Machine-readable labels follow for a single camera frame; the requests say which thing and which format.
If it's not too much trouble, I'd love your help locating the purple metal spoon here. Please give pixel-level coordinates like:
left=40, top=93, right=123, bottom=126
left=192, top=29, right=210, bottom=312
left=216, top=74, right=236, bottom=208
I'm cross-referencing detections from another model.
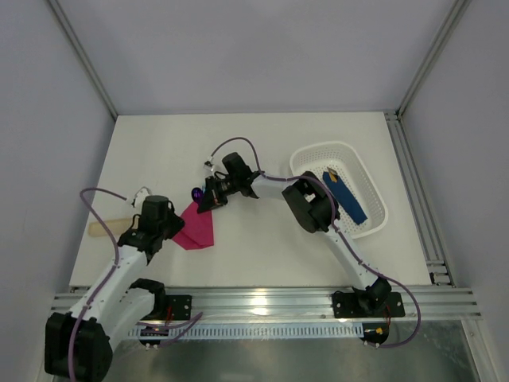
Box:
left=191, top=187, right=204, bottom=204

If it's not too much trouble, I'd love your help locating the pink paper napkin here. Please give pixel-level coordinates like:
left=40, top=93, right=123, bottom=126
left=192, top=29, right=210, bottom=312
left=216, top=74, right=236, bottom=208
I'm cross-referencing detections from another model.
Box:
left=173, top=202, right=215, bottom=251

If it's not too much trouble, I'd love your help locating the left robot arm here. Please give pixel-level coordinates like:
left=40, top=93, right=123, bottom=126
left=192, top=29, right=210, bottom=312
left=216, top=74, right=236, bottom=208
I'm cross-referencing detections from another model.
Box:
left=44, top=195, right=185, bottom=381

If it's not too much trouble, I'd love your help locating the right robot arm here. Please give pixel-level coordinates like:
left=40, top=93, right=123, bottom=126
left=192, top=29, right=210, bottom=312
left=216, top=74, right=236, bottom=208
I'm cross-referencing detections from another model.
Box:
left=192, top=152, right=392, bottom=316

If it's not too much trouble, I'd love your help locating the white perforated plastic basket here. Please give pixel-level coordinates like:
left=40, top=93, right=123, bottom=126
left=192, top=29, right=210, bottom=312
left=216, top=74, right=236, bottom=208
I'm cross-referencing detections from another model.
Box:
left=289, top=139, right=389, bottom=240

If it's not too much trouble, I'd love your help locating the blue packet in basket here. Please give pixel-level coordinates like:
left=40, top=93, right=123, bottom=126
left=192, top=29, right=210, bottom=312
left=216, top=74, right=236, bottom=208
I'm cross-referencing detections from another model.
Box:
left=322, top=168, right=367, bottom=225

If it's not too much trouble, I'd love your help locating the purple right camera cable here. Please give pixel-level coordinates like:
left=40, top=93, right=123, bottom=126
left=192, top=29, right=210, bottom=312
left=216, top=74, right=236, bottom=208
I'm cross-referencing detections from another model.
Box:
left=209, top=137, right=422, bottom=350

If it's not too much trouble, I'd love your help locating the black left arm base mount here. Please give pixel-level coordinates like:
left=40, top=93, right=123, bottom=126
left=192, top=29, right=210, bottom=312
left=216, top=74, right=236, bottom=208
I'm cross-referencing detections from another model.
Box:
left=162, top=294, right=192, bottom=322

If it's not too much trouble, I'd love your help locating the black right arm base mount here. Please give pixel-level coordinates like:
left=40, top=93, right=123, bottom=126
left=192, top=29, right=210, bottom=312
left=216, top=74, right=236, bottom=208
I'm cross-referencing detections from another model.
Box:
left=331, top=291, right=406, bottom=318

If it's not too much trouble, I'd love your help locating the aluminium frame rail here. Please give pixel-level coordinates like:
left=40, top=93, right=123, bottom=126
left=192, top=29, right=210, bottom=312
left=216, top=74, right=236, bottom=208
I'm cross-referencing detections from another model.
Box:
left=46, top=286, right=484, bottom=325

